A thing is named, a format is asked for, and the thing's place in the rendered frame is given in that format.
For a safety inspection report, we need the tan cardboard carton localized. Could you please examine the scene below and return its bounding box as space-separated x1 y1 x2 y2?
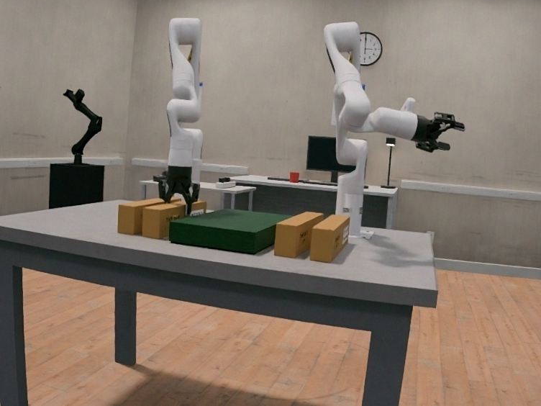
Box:
309 215 350 263
142 200 207 239
117 198 165 235
274 212 324 258

